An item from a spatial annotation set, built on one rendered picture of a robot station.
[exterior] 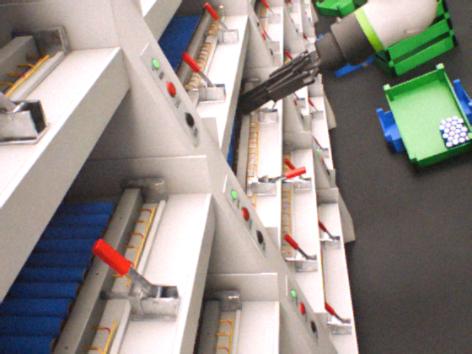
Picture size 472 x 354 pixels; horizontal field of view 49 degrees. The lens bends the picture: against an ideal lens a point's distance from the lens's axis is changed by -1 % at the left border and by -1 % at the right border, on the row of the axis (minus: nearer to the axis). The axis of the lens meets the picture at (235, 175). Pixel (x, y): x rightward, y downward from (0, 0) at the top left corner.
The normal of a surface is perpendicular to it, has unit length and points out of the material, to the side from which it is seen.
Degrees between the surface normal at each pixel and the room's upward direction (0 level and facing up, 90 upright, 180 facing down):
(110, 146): 90
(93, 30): 90
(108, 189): 90
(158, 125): 90
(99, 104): 111
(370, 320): 0
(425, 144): 28
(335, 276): 21
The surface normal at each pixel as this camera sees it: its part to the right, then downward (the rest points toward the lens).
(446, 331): -0.44, -0.77
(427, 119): -0.43, -0.42
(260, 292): -0.08, 0.55
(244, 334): -0.09, -0.83
